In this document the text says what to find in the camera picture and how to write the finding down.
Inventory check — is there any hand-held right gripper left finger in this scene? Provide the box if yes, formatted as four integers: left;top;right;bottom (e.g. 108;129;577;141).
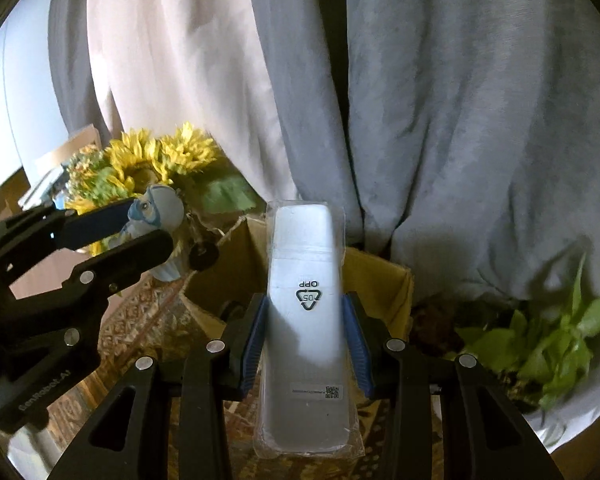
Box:
47;292;271;480

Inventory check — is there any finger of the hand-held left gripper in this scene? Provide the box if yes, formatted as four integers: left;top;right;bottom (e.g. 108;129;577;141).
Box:
0;197;142;267
79;230;175;307

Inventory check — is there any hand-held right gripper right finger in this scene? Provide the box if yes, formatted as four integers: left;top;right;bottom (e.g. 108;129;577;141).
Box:
341;291;566;480

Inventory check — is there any blue and white figurine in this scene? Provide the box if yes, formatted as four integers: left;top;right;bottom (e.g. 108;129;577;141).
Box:
109;185;187;281

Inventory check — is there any white remote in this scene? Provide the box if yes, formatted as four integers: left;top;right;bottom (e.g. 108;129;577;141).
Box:
254;199;365;461

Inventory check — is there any brown cardboard box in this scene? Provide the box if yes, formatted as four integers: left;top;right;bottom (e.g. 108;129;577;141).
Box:
180;212;415;356

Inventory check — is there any patterned brown tablecloth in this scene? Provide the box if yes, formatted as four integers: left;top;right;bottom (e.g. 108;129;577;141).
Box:
45;275;441;480

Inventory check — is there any sunflower bouquet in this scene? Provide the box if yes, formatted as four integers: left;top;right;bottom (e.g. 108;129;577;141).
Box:
62;122;258;261

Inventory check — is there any grey curtain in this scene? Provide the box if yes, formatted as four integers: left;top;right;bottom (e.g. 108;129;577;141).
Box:
47;0;122;137
245;0;600;311

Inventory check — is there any beige curtain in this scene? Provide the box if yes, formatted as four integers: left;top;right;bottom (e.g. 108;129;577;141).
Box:
87;0;301;201

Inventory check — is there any green plant in white pot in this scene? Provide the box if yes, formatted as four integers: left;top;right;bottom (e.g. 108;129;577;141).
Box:
442;252;600;448

